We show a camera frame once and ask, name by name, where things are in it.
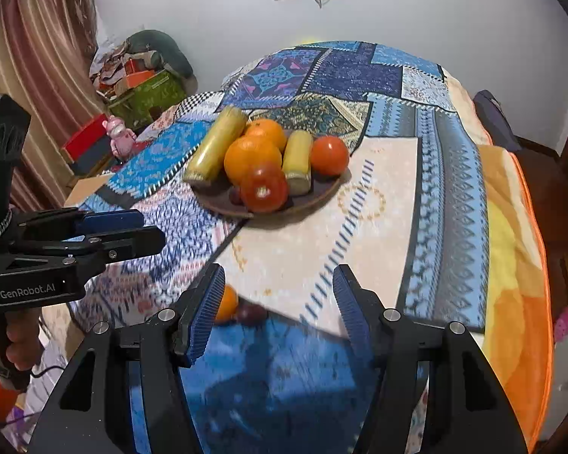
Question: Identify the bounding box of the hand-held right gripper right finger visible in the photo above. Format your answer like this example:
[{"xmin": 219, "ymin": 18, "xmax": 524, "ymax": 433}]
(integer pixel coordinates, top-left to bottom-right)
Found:
[{"xmin": 332, "ymin": 264, "xmax": 531, "ymax": 454}]

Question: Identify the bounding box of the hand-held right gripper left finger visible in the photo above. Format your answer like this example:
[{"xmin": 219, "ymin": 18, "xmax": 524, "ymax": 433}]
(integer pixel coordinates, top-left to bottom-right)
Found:
[{"xmin": 28, "ymin": 262, "xmax": 226, "ymax": 454}]

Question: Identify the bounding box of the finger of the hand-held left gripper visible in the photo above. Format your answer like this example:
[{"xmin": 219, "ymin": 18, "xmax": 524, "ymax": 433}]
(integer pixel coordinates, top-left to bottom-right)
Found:
[
  {"xmin": 10, "ymin": 225, "xmax": 166, "ymax": 271},
  {"xmin": 14, "ymin": 208, "xmax": 146, "ymax": 243}
]

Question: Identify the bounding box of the small orange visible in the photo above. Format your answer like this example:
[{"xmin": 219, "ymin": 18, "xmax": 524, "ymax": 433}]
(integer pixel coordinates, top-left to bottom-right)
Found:
[{"xmin": 213, "ymin": 284, "xmax": 240, "ymax": 325}]

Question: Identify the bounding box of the purple round plate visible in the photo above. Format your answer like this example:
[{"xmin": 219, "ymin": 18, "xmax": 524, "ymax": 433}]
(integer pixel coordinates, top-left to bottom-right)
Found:
[{"xmin": 189, "ymin": 127, "xmax": 353, "ymax": 221}]

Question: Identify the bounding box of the long sugarcane piece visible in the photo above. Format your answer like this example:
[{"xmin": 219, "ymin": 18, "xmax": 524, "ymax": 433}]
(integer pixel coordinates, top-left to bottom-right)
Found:
[{"xmin": 182, "ymin": 106, "xmax": 249, "ymax": 187}]

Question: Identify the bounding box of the red tomato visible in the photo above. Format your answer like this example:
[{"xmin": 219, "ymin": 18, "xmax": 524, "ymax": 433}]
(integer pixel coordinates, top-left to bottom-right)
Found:
[
  {"xmin": 310, "ymin": 135, "xmax": 350, "ymax": 177},
  {"xmin": 239, "ymin": 163, "xmax": 289, "ymax": 213}
]

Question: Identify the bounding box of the large orange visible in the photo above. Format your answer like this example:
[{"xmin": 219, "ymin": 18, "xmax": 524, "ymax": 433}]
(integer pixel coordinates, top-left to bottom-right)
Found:
[{"xmin": 224, "ymin": 135, "xmax": 283, "ymax": 187}]

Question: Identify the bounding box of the medium orange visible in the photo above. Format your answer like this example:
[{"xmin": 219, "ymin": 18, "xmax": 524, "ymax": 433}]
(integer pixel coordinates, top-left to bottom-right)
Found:
[{"xmin": 243, "ymin": 118, "xmax": 288, "ymax": 152}]

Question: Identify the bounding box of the person's left hand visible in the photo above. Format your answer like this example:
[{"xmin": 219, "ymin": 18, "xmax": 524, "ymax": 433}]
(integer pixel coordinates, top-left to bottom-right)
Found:
[{"xmin": 5, "ymin": 309, "xmax": 45, "ymax": 376}]

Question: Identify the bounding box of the brown cardboard sheet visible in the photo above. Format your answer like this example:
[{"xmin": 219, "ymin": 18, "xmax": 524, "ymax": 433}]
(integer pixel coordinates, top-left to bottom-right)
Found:
[{"xmin": 64, "ymin": 173, "xmax": 117, "ymax": 209}]

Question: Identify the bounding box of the dark grey box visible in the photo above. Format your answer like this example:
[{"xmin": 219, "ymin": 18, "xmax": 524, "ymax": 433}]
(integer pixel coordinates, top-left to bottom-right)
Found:
[{"xmin": 69, "ymin": 149, "xmax": 119, "ymax": 176}]

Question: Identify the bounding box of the pink toy figure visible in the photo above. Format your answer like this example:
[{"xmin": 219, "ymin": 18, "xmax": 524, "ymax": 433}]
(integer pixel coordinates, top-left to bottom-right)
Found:
[{"xmin": 101, "ymin": 116, "xmax": 137, "ymax": 160}]

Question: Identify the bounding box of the blue patchwork blanket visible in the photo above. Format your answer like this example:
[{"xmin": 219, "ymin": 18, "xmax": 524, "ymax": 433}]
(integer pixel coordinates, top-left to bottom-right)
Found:
[{"xmin": 66, "ymin": 40, "xmax": 493, "ymax": 454}]

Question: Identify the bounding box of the red box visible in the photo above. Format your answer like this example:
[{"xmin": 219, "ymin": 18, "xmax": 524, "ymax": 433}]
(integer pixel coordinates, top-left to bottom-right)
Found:
[{"xmin": 61, "ymin": 113, "xmax": 110, "ymax": 162}]

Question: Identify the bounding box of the green cardboard box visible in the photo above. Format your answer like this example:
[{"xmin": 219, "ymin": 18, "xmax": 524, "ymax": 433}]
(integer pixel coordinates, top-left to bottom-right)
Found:
[{"xmin": 105, "ymin": 71, "xmax": 188, "ymax": 126}]

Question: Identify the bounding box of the checkered floral quilt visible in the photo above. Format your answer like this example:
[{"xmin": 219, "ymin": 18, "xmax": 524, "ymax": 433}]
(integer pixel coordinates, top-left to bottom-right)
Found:
[{"xmin": 135, "ymin": 91, "xmax": 228, "ymax": 145}]

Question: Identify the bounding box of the orange flat box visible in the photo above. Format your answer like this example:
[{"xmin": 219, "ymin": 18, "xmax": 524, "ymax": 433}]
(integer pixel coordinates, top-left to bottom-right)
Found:
[{"xmin": 118, "ymin": 70, "xmax": 157, "ymax": 93}]

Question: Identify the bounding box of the pile of clutter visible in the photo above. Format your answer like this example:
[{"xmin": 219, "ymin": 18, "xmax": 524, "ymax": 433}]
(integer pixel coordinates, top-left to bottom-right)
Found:
[{"xmin": 90, "ymin": 38, "xmax": 164, "ymax": 96}]

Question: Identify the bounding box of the orange yellow blanket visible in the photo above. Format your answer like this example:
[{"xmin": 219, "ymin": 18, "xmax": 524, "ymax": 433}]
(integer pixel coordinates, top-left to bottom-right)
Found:
[{"xmin": 442, "ymin": 64, "xmax": 557, "ymax": 452}]

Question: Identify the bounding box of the grey long pillow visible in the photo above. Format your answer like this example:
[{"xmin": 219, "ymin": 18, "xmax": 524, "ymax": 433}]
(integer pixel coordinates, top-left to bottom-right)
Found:
[{"xmin": 125, "ymin": 30, "xmax": 195, "ymax": 79}]

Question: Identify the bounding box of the striped brown curtain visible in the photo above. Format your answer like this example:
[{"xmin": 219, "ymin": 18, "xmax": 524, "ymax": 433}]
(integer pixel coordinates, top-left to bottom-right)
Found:
[{"xmin": 0, "ymin": 0, "xmax": 106, "ymax": 211}]

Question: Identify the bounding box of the pink cloth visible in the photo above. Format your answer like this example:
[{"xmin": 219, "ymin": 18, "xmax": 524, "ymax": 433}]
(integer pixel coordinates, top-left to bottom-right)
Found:
[{"xmin": 551, "ymin": 305, "xmax": 568, "ymax": 344}]

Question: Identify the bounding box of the dark blue cushion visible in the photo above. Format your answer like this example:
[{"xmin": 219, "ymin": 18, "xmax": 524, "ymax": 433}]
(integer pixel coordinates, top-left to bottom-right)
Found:
[{"xmin": 473, "ymin": 90, "xmax": 521, "ymax": 152}]

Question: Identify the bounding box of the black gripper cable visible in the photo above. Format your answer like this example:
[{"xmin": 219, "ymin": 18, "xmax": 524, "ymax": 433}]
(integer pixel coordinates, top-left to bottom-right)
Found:
[{"xmin": 28, "ymin": 364, "xmax": 74, "ymax": 381}]

